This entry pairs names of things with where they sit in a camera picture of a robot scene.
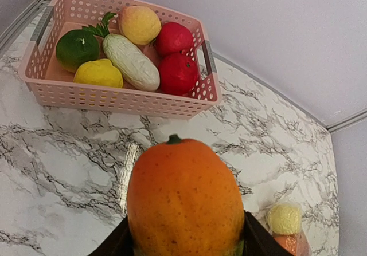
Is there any green red fake mango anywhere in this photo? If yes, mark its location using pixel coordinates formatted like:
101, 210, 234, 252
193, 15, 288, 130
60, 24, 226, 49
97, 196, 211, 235
127, 134, 245, 255

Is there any right aluminium corner post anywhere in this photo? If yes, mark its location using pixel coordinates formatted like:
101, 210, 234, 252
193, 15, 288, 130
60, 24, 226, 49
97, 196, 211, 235
326, 108, 367, 133

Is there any yellow fake lemon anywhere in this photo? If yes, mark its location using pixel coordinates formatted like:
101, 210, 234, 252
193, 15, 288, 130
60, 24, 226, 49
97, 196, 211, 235
267, 204, 302, 235

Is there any yellow fake pear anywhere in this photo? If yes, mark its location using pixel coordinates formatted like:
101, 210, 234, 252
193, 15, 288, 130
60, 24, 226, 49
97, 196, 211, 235
73, 58, 123, 88

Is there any green fake vegetable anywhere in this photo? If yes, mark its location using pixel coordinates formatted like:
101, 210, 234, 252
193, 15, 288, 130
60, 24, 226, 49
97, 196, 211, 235
56, 29, 99, 73

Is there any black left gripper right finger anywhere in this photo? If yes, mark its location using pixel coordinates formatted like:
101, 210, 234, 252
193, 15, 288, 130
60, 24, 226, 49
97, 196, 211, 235
243, 211, 292, 256

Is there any pink perforated plastic basket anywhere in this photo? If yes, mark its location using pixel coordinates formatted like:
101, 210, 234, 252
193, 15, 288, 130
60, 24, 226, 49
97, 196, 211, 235
18, 0, 221, 119

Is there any white fake cabbage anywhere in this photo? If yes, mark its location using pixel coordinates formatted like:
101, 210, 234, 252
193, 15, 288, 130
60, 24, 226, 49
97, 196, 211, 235
83, 11, 161, 92

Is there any aluminium corner post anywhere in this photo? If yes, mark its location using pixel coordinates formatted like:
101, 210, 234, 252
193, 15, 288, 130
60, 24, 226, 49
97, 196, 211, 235
326, 108, 367, 133
1, 0, 46, 52

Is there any clear zip top bag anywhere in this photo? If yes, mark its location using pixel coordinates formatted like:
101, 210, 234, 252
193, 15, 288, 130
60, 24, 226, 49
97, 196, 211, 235
256, 199, 311, 256

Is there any orange fake fruit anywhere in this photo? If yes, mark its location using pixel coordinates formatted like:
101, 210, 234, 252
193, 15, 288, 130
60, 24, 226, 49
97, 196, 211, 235
274, 235, 297, 255

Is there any left aluminium corner post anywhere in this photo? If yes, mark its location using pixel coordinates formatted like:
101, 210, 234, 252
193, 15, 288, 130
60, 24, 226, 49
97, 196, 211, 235
1, 0, 46, 52

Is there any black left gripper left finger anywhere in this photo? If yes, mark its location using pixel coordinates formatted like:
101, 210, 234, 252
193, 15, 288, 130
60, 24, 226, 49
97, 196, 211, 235
91, 216, 134, 256

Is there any peach coloured fake fruit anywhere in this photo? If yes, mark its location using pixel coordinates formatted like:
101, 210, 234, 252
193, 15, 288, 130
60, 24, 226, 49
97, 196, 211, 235
119, 6, 162, 45

